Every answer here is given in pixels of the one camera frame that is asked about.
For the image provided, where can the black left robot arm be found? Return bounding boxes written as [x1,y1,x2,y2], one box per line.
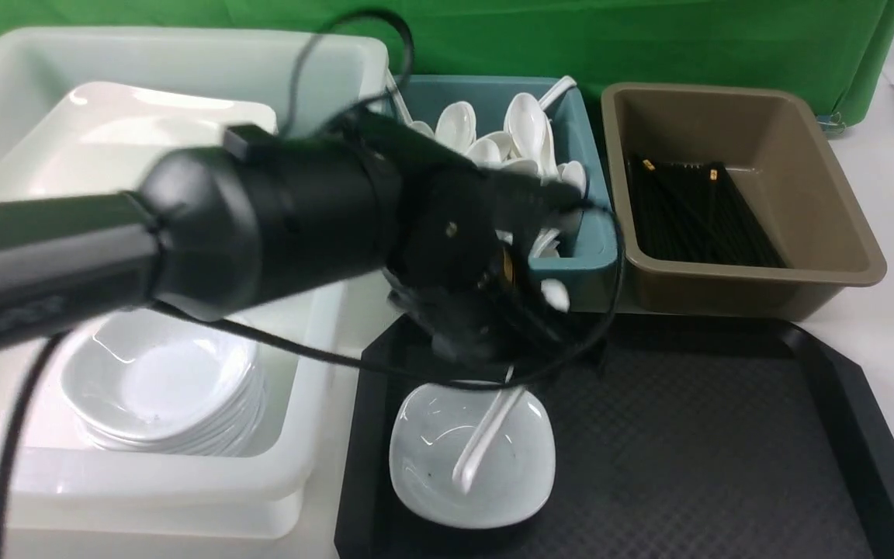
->
[0,109,589,365]

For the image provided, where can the black plastic serving tray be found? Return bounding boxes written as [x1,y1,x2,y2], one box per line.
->
[334,314,894,558]

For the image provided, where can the small white square dish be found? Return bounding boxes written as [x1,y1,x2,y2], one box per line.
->
[388,384,556,529]

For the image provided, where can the white ceramic soup spoon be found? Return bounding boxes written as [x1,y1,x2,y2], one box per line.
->
[452,279,570,495]

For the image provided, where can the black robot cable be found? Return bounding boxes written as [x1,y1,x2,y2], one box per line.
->
[0,9,623,559]

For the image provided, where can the teal plastic spoon bin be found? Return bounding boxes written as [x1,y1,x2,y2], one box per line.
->
[393,75,618,309]

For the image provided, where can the large white plastic tub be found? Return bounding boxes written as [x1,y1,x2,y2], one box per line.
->
[0,28,390,540]

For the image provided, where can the green cloth backdrop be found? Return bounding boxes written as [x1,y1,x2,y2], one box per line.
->
[0,1,894,125]

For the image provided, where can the stack of small white bowls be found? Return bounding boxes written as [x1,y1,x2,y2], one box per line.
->
[47,309,269,457]

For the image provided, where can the brown plastic chopstick bin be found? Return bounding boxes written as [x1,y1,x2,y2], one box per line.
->
[601,84,887,321]

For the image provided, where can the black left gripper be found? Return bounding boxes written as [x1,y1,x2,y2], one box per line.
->
[354,109,595,369]

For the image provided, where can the pile of white soup spoons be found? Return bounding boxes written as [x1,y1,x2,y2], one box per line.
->
[385,75,588,261]

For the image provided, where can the black chopsticks in brown bin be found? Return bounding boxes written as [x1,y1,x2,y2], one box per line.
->
[625,155,787,269]

